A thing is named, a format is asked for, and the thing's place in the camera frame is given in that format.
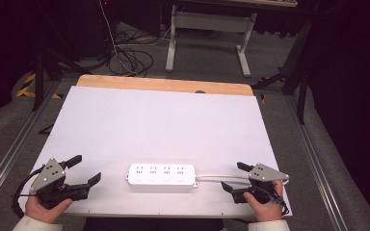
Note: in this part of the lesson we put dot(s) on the white metal desk frame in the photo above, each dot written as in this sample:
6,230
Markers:
212,22

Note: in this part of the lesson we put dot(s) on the white board sheet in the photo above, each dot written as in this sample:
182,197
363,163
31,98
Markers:
160,128

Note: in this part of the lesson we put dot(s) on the white power strip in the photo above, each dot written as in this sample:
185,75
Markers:
160,174

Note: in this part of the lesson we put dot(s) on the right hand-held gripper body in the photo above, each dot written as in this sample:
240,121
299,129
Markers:
265,174

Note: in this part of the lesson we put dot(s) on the black tripod stand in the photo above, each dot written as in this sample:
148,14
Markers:
40,73

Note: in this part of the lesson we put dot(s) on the aluminium floor rail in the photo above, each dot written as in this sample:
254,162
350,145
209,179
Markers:
13,150
314,160

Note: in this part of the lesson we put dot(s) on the black metal stand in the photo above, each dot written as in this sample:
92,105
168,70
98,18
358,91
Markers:
298,70

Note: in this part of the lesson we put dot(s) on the person's right hand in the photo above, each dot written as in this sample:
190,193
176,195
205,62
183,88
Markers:
268,210

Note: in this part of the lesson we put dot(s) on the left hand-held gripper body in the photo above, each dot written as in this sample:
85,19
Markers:
48,174

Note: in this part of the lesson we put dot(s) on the yellow black floor tape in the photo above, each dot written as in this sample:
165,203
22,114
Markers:
25,88

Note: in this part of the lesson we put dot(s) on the person's dark clothing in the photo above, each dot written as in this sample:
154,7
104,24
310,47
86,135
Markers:
154,225

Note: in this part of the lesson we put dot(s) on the person's left hand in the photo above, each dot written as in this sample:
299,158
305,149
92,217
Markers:
41,211

